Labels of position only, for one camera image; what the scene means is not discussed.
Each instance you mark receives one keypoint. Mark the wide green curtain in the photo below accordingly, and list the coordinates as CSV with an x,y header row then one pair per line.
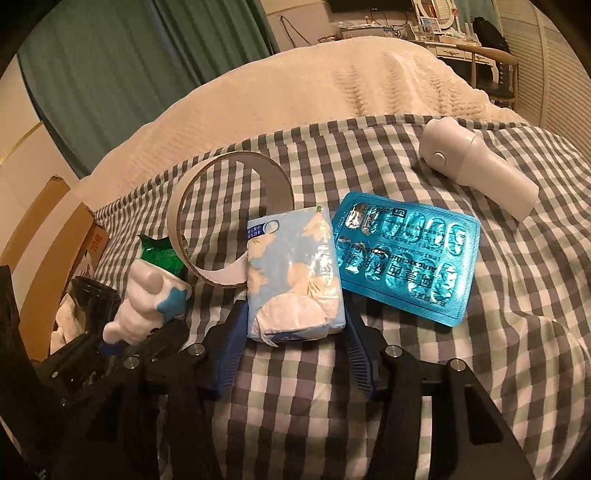
x,y
115,69

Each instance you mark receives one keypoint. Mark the white figurine with blue star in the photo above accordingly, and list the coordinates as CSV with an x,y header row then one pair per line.
x,y
147,290

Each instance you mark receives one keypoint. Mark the beige tape roll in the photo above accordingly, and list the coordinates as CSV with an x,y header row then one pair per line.
x,y
279,184

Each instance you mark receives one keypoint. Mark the blue floral tissue pack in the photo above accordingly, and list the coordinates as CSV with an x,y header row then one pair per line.
x,y
295,277

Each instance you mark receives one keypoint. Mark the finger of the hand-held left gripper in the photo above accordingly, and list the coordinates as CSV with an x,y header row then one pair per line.
x,y
97,304
166,334

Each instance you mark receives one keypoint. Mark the grey television cabinet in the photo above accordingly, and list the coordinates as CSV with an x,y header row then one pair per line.
x,y
369,32

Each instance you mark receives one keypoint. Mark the brown cardboard box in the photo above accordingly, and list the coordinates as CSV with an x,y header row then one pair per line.
x,y
46,240

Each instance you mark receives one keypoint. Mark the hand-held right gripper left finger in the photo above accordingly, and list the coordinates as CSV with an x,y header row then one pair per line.
x,y
226,355

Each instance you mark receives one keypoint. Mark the black backpack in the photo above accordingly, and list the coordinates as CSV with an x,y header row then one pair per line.
x,y
487,32

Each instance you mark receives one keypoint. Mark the cream quilted blanket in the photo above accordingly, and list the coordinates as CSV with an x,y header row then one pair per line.
x,y
300,92

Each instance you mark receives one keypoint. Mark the black television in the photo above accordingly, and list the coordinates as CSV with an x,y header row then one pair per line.
x,y
369,4

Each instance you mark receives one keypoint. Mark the grey checkered cloth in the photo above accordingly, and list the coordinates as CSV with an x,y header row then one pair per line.
x,y
508,323

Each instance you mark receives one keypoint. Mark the blue pill blister pack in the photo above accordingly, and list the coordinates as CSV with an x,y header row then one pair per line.
x,y
406,258

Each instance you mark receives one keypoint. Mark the white lace cloth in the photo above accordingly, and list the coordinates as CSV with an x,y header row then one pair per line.
x,y
69,323

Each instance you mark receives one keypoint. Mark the white handheld device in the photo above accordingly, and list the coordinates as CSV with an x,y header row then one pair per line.
x,y
480,161

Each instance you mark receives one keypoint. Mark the wooden chair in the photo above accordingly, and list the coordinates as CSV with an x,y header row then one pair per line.
x,y
503,60

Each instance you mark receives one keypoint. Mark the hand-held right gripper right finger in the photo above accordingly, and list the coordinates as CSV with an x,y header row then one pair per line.
x,y
360,364

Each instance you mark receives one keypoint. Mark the white oval mirror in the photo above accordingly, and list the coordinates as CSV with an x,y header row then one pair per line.
x,y
443,11

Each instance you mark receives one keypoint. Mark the white dressing desk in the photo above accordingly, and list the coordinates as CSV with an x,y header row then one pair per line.
x,y
457,50

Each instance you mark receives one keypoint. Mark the white louvred wardrobe doors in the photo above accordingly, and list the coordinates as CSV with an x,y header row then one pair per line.
x,y
545,69

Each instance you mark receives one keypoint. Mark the narrow green curtain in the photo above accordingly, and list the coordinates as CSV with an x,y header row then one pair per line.
x,y
480,7

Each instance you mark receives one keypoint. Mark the green packet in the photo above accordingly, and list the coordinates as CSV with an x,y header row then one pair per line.
x,y
159,256

